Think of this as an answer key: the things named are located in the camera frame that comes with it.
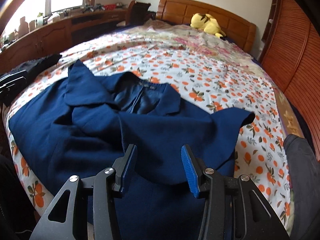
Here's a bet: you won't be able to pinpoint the black garment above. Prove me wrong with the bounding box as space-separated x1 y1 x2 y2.
5 54 62 80

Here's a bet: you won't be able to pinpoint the black gadgets on desk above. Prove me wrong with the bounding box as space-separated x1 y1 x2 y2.
83 3 103 13

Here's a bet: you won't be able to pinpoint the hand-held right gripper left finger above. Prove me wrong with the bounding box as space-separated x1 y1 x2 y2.
30 144 138 240

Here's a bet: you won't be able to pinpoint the wooden louvered wardrobe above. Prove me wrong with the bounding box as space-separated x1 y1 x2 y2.
258 0 320 160

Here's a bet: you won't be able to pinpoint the blue suit jacket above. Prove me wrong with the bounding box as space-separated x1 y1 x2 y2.
9 60 255 240

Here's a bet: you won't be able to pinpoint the grey garment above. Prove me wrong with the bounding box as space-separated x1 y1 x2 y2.
283 133 320 240

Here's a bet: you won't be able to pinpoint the brown patterned quilt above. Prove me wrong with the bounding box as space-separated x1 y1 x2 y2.
273 85 305 141

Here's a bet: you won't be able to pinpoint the floral blanket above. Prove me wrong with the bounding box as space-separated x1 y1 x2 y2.
130 20 261 63

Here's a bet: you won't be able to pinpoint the wooden headboard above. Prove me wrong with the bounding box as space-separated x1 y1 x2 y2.
156 0 257 53

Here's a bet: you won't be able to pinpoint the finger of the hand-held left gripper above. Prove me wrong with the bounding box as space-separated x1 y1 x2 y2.
0 76 27 92

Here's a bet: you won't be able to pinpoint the wooden chair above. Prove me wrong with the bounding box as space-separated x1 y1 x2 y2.
125 0 152 27

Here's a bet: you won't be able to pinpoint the yellow plush toy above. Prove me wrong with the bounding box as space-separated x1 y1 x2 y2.
190 13 227 38

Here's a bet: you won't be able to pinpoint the wooden sideboard with clutter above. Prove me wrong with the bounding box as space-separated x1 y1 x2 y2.
0 7 128 64

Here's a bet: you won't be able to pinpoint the wooden bed with floral sheet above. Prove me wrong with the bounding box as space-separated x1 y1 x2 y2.
2 37 293 230

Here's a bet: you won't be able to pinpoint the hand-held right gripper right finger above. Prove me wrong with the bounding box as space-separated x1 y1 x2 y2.
180 144 290 240

